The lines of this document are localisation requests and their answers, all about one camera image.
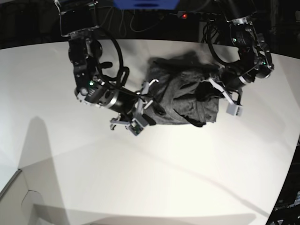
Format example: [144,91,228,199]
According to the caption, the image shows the grey looped cables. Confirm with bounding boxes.
[98,6,165,37]

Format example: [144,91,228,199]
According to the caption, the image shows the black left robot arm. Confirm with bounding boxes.
[142,0,274,128]

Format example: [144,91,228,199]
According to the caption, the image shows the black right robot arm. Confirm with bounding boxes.
[54,0,156,135]

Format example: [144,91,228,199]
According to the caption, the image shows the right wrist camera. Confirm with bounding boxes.
[129,121,143,136]

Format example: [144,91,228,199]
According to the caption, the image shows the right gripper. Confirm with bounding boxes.
[109,79,159,131]

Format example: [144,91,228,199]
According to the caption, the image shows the white power strip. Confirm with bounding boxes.
[176,11,222,21]

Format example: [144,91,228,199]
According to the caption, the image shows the blue box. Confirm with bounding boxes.
[113,0,179,10]

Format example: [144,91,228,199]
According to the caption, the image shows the grey t-shirt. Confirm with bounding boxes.
[144,51,220,128]

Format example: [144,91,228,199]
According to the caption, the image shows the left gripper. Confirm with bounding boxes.
[208,77,243,106]

